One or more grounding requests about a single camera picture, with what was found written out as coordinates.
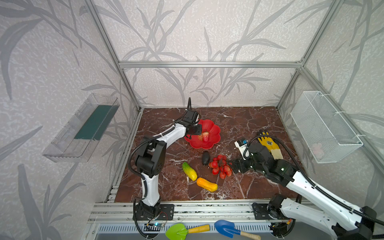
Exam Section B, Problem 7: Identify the single pink fake strawberry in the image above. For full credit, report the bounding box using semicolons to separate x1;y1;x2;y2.
202;132;210;142

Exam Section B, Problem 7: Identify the dark fake avocado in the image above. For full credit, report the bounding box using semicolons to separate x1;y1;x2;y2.
202;151;211;166

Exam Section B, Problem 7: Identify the red fake strawberry bunch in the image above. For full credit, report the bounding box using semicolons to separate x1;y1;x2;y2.
209;154;233;180

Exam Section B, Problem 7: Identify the yellow orange fake squash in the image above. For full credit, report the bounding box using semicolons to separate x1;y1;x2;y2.
196;178;218;192

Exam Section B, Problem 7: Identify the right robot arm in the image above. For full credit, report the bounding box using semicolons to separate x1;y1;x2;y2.
230;136;384;240

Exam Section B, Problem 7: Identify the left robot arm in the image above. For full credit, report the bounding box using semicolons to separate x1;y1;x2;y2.
128;98;202;219

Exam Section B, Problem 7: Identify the yellow black work glove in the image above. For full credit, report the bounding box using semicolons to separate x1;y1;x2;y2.
258;131;284;160

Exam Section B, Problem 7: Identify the blue toy shovel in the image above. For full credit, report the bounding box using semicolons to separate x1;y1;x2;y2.
214;220;261;240

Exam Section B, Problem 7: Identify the green toy shovel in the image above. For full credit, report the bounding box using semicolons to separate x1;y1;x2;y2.
165;223;210;240

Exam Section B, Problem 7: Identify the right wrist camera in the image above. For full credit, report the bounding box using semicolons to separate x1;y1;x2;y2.
235;138;248;151

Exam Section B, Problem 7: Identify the white wire mesh basket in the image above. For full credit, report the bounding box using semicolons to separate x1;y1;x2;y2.
291;91;364;164

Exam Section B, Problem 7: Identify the clear plastic wall bin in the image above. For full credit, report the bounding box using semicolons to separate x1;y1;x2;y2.
43;94;120;163

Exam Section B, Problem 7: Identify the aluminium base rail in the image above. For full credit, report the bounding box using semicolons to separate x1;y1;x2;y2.
88;200;316;224

